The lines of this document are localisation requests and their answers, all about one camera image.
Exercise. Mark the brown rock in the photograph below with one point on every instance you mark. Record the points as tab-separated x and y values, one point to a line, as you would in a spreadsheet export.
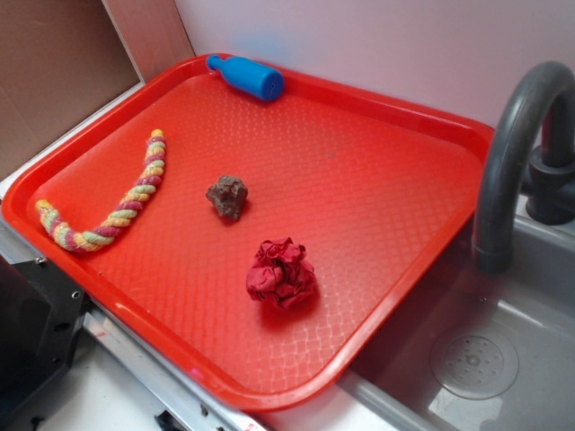
228	196

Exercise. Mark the blue toy bottle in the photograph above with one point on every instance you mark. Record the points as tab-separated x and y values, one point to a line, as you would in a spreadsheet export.
260	81

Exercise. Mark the grey plastic sink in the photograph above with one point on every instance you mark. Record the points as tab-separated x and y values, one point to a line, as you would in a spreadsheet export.
469	351

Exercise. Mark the grey curved faucet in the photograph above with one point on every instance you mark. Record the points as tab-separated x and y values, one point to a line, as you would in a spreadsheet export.
532	153

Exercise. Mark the red plastic tray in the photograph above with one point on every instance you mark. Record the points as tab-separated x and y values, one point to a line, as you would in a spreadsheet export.
373	187

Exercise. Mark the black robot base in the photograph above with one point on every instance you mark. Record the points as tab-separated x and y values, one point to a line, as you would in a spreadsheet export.
42	311

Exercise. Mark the crumpled red paper ball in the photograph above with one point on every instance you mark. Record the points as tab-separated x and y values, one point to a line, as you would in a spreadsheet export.
281	274

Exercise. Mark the brown cardboard panel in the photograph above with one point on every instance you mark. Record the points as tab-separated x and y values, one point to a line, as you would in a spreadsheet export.
62	61

